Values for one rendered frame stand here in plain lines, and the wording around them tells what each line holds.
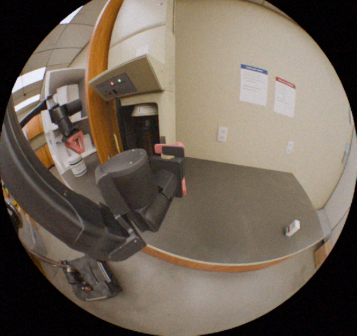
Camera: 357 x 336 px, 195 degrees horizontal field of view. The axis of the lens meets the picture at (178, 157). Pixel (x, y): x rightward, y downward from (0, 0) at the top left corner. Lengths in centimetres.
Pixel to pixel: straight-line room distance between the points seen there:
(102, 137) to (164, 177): 50
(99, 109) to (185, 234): 70
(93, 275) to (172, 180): 129
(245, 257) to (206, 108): 85
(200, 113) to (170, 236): 76
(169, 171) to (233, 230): 38
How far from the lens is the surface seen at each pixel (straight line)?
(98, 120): 62
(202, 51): 90
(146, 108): 48
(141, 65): 35
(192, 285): 137
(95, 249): 16
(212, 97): 80
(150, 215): 15
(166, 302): 141
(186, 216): 48
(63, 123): 47
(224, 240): 46
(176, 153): 20
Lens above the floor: 135
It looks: 28 degrees down
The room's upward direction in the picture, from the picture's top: straight up
